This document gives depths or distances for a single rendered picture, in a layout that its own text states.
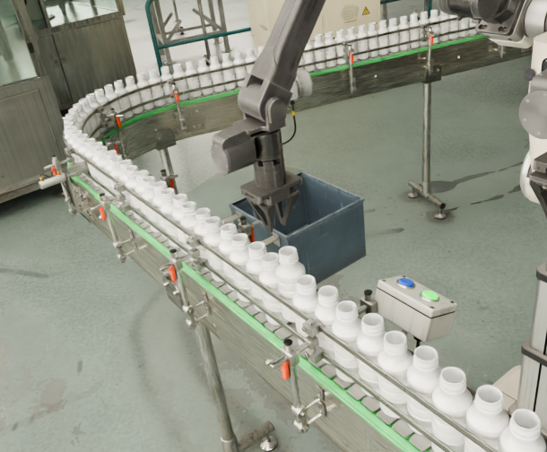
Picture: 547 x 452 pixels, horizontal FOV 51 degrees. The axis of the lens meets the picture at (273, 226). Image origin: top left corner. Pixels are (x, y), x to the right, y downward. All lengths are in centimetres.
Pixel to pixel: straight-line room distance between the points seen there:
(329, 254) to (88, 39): 501
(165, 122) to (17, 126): 177
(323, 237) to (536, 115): 114
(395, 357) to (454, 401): 12
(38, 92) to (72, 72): 210
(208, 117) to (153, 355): 118
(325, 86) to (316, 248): 142
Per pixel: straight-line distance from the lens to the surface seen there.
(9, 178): 449
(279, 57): 98
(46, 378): 298
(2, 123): 439
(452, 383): 93
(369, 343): 104
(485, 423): 93
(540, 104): 72
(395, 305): 117
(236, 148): 98
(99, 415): 268
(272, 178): 104
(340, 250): 186
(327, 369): 118
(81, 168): 213
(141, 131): 279
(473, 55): 346
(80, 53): 649
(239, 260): 130
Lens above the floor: 183
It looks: 30 degrees down
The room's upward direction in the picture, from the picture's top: 8 degrees counter-clockwise
